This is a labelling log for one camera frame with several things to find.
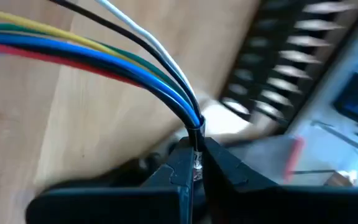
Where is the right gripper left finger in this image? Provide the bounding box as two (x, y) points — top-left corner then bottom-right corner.
(25, 136), (196, 224)

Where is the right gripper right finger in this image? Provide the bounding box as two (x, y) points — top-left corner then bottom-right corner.
(202, 136), (358, 224)

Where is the cable bundle end sleeve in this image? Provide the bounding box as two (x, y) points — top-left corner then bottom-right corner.
(187, 116), (207, 182)

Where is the black cable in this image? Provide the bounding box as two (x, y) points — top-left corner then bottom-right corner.
(11, 43), (198, 131)

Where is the black slotted cable duct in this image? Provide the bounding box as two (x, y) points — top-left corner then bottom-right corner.
(219, 0), (358, 127)

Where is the white cable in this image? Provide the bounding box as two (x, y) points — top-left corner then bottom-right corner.
(94, 0), (198, 99)

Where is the red cable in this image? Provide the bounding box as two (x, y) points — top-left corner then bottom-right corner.
(0, 40), (144, 88)

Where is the yellow cable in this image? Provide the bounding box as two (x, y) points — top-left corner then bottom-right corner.
(0, 7), (158, 75)

